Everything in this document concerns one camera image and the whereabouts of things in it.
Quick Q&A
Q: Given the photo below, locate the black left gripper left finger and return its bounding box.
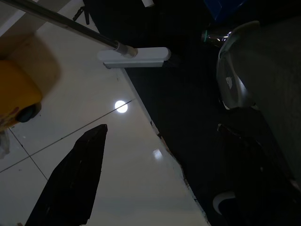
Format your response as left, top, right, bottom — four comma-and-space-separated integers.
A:
24, 124, 108, 226

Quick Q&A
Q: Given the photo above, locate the blue long-handled dustpan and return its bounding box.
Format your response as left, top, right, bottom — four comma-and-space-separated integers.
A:
203, 0, 250, 22

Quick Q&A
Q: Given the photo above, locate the black floor mat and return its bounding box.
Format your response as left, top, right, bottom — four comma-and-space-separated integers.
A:
82, 0, 301, 226

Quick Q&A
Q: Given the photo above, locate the yellow wheeled bin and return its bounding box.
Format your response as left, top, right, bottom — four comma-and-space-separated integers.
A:
0, 60, 43, 129

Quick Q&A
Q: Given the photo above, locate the white broom with black pole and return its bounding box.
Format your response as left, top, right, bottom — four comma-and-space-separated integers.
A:
9, 0, 172, 70

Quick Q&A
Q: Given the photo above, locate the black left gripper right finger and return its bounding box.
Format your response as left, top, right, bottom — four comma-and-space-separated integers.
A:
213, 124, 301, 226

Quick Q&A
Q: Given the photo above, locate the clear plastic bag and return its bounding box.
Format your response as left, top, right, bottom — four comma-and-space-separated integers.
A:
0, 128, 12, 160

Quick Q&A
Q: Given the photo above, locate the clear plastic bottle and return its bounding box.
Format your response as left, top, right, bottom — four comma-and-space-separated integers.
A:
201, 24, 234, 46

